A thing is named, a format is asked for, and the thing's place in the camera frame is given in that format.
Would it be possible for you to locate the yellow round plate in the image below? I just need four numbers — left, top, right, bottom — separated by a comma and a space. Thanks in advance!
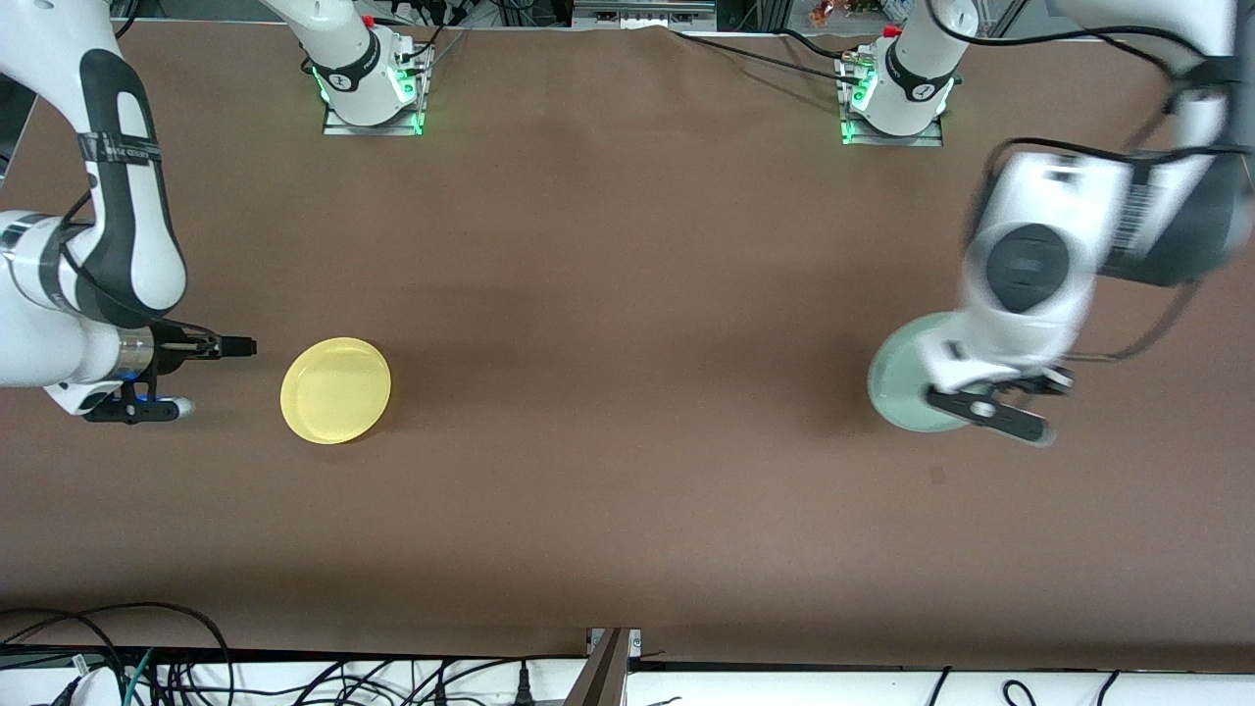
280, 337, 392, 446

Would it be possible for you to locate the light green round plate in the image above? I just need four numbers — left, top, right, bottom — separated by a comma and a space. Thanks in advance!
867, 312, 981, 434

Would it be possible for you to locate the white plug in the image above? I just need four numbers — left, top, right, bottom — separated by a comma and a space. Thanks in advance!
59, 667, 121, 706

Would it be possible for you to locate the white shelf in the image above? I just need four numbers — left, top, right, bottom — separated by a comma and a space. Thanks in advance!
627, 670, 1255, 706

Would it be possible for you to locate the grey metal device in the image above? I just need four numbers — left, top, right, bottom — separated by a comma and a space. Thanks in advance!
572, 0, 719, 30

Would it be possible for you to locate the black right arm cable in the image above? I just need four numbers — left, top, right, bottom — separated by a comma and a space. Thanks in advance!
59, 191, 212, 339

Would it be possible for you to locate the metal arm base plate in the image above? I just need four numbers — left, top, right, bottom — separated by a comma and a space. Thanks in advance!
322, 44, 432, 136
838, 54, 947, 148

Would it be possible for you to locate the black looped cable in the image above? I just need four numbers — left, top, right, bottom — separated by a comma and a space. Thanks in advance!
0, 601, 233, 706

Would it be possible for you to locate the green cable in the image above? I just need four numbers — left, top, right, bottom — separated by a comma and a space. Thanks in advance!
123, 647, 155, 706

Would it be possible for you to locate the aluminium frame post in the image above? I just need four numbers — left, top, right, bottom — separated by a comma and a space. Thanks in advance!
564, 628, 643, 706

